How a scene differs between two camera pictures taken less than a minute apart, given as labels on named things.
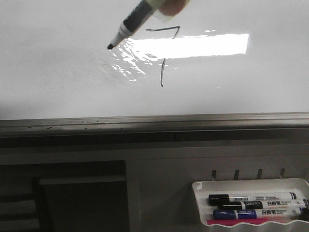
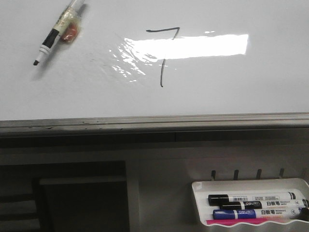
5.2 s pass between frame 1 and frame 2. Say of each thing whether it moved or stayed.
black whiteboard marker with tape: moved
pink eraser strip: stayed
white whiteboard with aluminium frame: stayed
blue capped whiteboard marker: stayed
